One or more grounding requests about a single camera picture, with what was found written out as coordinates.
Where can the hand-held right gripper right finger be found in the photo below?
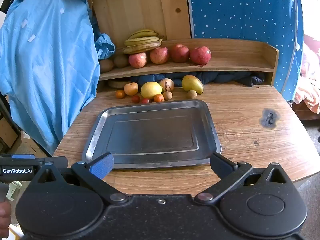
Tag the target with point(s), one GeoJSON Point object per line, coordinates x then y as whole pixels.
{"type": "Point", "coordinates": [221, 165]}

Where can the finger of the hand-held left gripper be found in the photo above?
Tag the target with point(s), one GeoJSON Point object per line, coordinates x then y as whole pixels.
{"type": "Point", "coordinates": [53, 162]}

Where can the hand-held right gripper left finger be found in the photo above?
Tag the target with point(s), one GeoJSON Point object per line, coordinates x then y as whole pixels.
{"type": "Point", "coordinates": [101, 166]}

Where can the metal tray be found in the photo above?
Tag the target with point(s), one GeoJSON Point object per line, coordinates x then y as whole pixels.
{"type": "Point", "coordinates": [150, 135]}

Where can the small tangerine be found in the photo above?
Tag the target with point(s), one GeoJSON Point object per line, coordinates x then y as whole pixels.
{"type": "Point", "coordinates": [120, 94]}
{"type": "Point", "coordinates": [158, 98]}

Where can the red cherry tomato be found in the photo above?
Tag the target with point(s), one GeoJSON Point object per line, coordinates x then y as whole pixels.
{"type": "Point", "coordinates": [135, 99]}
{"type": "Point", "coordinates": [145, 101]}

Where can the brown longan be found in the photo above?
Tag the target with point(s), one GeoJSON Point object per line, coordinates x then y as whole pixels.
{"type": "Point", "coordinates": [167, 96]}
{"type": "Point", "coordinates": [191, 94]}

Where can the pale orange fruit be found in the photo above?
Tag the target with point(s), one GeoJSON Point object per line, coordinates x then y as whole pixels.
{"type": "Point", "coordinates": [131, 88]}

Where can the green yellow mango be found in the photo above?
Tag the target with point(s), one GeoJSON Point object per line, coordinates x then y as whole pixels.
{"type": "Point", "coordinates": [192, 83]}

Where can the yellow lemon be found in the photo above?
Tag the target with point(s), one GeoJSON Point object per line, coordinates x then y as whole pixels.
{"type": "Point", "coordinates": [151, 90]}

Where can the striped pepino melon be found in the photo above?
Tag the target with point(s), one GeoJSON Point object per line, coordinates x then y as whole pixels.
{"type": "Point", "coordinates": [166, 85]}

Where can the person's left hand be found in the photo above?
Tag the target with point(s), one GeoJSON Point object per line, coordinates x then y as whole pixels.
{"type": "Point", "coordinates": [4, 215]}

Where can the green plastic stool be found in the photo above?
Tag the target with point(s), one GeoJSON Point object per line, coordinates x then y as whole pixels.
{"type": "Point", "coordinates": [15, 190]}

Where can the brown cardboard box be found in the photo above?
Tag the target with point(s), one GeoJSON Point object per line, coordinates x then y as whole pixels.
{"type": "Point", "coordinates": [7, 131]}

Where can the yellow edged white box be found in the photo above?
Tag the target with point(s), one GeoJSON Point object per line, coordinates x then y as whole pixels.
{"type": "Point", "coordinates": [16, 232]}

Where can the tan flat round bread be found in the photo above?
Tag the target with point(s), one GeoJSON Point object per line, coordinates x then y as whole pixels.
{"type": "Point", "coordinates": [117, 84]}

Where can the dark blue cloth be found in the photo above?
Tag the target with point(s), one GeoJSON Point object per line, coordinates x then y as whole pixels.
{"type": "Point", "coordinates": [220, 76]}

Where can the light blue garment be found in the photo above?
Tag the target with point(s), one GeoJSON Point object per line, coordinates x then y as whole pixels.
{"type": "Point", "coordinates": [50, 67]}

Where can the brown kiwi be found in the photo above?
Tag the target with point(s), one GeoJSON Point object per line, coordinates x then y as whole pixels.
{"type": "Point", "coordinates": [106, 65]}
{"type": "Point", "coordinates": [121, 61]}

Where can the red apple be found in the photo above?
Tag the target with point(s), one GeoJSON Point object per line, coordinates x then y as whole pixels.
{"type": "Point", "coordinates": [180, 53]}
{"type": "Point", "coordinates": [159, 55]}
{"type": "Point", "coordinates": [138, 60]}
{"type": "Point", "coordinates": [200, 55]}

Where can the wooden desk shelf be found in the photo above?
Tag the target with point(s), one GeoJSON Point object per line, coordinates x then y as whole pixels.
{"type": "Point", "coordinates": [237, 52]}

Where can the pink orange blanket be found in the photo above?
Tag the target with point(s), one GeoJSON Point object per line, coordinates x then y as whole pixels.
{"type": "Point", "coordinates": [310, 90]}

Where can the blue elastic cuff sleeve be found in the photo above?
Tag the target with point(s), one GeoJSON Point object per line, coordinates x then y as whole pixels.
{"type": "Point", "coordinates": [105, 46]}

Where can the brown spotted banana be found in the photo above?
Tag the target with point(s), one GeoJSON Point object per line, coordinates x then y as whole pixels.
{"type": "Point", "coordinates": [141, 48]}

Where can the yellow banana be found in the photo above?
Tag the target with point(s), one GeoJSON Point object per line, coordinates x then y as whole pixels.
{"type": "Point", "coordinates": [142, 39]}
{"type": "Point", "coordinates": [143, 43]}
{"type": "Point", "coordinates": [143, 33]}

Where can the blue white-dotted cloth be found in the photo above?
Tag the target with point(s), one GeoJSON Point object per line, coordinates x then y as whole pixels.
{"type": "Point", "coordinates": [237, 12]}

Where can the pine wooden board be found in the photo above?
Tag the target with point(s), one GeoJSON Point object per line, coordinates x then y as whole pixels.
{"type": "Point", "coordinates": [140, 10]}

